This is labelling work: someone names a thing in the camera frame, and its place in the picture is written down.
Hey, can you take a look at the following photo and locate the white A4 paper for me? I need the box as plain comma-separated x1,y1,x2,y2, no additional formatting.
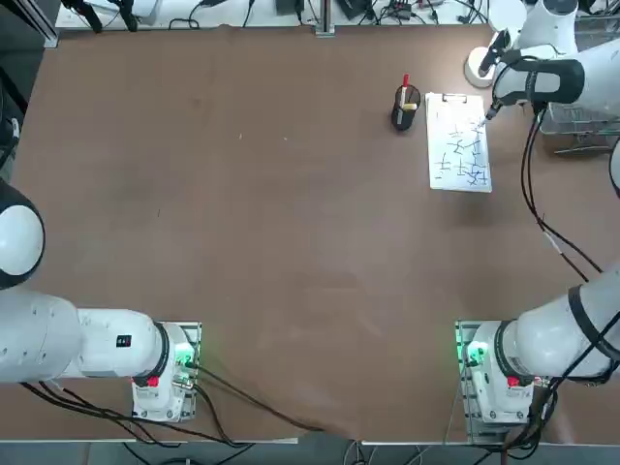
426,95,493,194

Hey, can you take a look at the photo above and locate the black mesh pen holder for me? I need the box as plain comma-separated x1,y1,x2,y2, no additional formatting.
389,82,421,133

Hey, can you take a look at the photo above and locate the white clipboard with metal clip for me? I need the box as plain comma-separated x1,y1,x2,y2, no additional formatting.
424,91,494,195

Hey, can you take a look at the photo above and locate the white round desk lamp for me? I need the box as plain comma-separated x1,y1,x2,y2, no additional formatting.
463,46,496,89

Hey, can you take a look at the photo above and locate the dark grey power adapter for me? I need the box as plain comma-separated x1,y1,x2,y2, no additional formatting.
336,0,375,21

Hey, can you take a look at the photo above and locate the black stand leg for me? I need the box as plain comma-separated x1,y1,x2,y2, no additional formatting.
111,0,140,33
61,0,104,34

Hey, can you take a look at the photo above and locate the black equipment beside table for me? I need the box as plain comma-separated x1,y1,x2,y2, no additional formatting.
0,62,23,169

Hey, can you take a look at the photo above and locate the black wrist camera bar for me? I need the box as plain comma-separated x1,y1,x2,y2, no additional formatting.
478,28,511,78

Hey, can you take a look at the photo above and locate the black cable with white tag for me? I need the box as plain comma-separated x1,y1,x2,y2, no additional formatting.
518,113,592,285

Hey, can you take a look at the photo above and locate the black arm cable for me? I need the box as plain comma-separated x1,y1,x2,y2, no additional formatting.
530,120,606,275

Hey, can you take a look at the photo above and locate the aluminium profile post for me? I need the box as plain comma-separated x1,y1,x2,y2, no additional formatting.
314,0,336,38

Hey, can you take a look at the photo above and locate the black cable across table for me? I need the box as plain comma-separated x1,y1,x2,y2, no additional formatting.
186,360,340,434

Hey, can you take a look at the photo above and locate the aluminium frame profile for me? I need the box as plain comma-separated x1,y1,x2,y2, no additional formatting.
14,0,60,48

